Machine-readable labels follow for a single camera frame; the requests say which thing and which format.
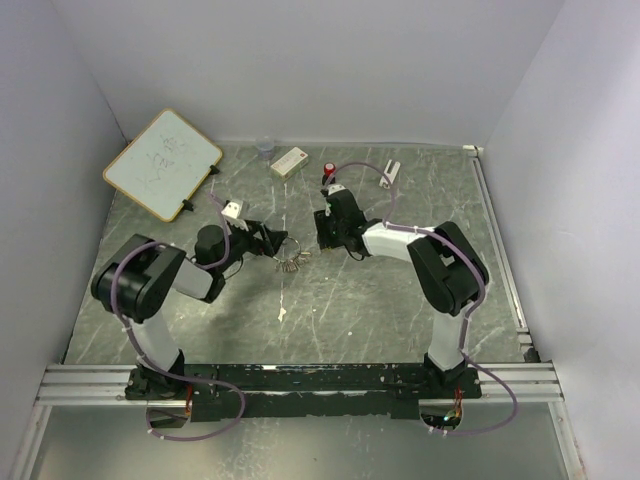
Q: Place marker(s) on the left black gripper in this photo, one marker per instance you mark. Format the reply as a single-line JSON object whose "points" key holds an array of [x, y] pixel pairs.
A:
{"points": [[272, 239]]}

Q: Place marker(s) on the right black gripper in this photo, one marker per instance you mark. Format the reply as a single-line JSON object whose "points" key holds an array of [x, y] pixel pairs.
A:
{"points": [[323, 217]]}

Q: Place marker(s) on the metal keyring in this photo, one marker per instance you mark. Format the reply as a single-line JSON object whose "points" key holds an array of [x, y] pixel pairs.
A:
{"points": [[289, 249]]}

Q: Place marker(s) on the silver keys bunch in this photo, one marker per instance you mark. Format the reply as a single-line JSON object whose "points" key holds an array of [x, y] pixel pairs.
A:
{"points": [[294, 263]]}

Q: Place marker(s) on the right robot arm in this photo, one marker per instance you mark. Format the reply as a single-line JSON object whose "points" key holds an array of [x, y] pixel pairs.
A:
{"points": [[452, 276]]}

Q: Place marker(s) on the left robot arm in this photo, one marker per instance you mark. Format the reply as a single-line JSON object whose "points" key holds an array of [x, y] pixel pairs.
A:
{"points": [[137, 279]]}

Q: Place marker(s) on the red black stamp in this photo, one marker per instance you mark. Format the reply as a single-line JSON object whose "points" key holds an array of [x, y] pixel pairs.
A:
{"points": [[328, 170]]}

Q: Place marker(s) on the green white small box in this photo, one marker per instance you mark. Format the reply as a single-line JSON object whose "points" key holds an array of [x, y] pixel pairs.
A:
{"points": [[289, 164]]}

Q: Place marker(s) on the white plastic clip tool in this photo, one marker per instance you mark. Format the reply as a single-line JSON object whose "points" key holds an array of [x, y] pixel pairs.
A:
{"points": [[390, 174]]}

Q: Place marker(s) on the clear plastic cup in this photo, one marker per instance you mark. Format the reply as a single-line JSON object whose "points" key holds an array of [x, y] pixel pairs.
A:
{"points": [[265, 147]]}

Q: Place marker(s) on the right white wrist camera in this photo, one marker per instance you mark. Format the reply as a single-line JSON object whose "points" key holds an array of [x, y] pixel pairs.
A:
{"points": [[333, 188]]}

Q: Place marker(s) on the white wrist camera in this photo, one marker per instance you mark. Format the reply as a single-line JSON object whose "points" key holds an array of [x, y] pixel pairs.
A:
{"points": [[234, 209], [333, 188]]}

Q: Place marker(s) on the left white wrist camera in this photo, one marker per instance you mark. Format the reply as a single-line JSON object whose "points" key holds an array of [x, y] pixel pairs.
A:
{"points": [[234, 209]]}

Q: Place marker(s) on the small whiteboard with yellow frame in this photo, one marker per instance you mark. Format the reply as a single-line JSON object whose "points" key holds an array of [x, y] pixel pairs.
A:
{"points": [[164, 165]]}

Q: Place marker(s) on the white corner bracket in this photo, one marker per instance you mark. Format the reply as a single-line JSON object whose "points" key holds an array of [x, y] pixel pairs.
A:
{"points": [[473, 149]]}

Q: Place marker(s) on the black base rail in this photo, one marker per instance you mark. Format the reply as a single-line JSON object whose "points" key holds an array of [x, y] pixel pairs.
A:
{"points": [[292, 391]]}

